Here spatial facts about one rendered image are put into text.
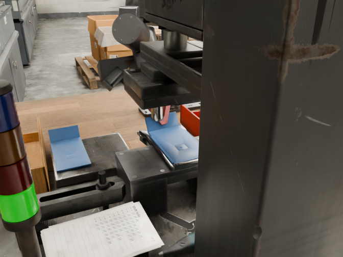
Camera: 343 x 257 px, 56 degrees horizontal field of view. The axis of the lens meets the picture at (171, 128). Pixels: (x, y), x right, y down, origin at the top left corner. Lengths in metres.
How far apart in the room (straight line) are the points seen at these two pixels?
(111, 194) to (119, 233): 0.08
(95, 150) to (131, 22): 0.31
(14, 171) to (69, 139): 0.47
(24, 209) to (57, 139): 0.46
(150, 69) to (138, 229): 0.24
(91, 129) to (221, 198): 0.64
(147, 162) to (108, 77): 0.19
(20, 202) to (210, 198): 0.20
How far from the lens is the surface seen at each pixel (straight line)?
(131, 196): 0.55
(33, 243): 0.43
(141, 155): 0.60
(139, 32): 0.61
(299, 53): 0.22
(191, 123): 0.85
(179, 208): 0.61
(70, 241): 0.50
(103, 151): 0.75
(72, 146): 0.79
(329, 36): 0.24
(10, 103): 0.33
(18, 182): 0.36
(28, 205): 0.38
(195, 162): 0.57
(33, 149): 0.84
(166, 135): 0.65
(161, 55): 0.48
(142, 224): 0.50
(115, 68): 0.66
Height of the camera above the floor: 1.29
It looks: 26 degrees down
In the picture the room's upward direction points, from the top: straight up
